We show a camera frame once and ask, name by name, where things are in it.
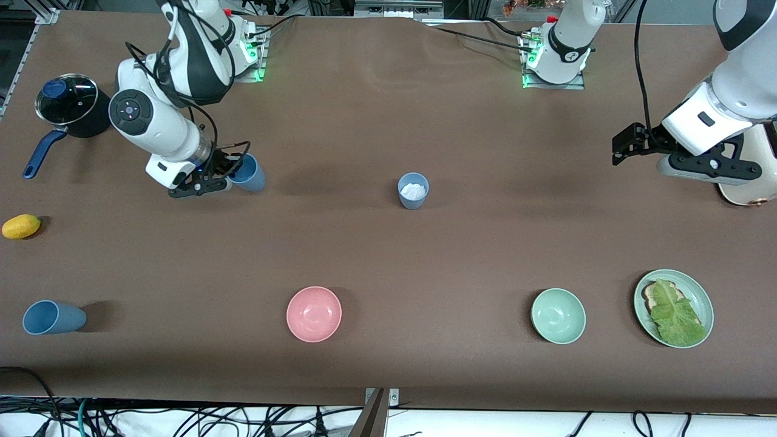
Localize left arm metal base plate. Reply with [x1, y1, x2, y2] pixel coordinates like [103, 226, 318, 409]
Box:
[520, 33, 586, 90]

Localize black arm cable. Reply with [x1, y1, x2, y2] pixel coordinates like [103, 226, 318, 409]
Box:
[634, 0, 656, 134]
[124, 0, 253, 177]

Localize pink bowl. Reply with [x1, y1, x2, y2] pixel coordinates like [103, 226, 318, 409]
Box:
[286, 286, 342, 343]

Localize toasted bread slice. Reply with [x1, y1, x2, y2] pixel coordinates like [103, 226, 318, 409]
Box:
[643, 282, 702, 325]

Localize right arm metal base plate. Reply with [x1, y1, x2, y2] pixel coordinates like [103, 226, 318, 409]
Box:
[234, 27, 269, 83]

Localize yellow lemon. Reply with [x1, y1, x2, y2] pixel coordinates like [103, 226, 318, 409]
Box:
[1, 214, 42, 240]

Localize blue cup lying sideways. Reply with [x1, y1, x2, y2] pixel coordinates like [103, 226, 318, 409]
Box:
[22, 300, 87, 336]

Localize cream white appliance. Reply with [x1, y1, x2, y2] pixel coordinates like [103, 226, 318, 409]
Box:
[718, 121, 777, 207]

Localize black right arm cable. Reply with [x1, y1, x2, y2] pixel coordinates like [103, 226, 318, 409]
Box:
[124, 0, 253, 177]

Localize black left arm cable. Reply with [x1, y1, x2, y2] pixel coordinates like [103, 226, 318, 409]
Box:
[634, 0, 656, 134]

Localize silver aluminium frame rail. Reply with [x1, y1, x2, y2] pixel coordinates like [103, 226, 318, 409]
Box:
[0, 7, 61, 119]

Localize black saucepan blue handle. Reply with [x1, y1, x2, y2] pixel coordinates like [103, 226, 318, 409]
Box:
[23, 85, 116, 180]

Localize metal table edge bracket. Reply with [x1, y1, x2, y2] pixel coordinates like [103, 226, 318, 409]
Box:
[364, 387, 400, 406]

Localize green lettuce leaf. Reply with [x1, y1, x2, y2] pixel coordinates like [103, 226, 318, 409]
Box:
[650, 279, 708, 348]

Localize glass lid blue knob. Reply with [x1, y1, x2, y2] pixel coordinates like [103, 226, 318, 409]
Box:
[35, 73, 99, 126]

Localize pale green plate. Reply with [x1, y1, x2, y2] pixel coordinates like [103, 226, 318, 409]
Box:
[633, 269, 714, 349]

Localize black base cable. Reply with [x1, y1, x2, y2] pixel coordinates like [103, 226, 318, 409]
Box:
[425, 25, 535, 55]
[483, 17, 535, 38]
[246, 13, 299, 38]

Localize grey stand leg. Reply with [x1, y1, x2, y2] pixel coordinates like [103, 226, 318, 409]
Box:
[348, 388, 389, 437]

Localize grey background device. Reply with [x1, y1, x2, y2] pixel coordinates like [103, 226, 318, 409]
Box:
[354, 0, 445, 19]

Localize blue cup with white filling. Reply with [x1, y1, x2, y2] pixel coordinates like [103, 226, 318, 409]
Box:
[398, 172, 430, 211]

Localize pale green bowl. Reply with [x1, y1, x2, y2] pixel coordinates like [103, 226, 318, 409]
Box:
[531, 288, 587, 345]

